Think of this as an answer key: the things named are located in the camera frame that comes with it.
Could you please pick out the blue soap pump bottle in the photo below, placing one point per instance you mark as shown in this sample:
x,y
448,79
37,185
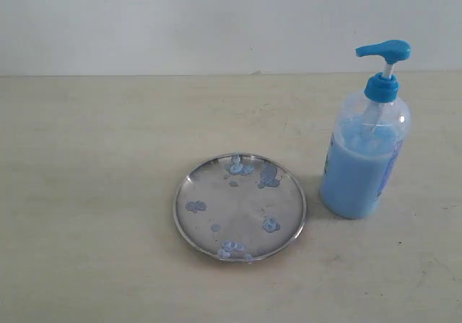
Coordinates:
x,y
367,137

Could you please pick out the round steel plate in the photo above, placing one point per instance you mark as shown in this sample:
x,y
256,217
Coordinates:
x,y
239,207

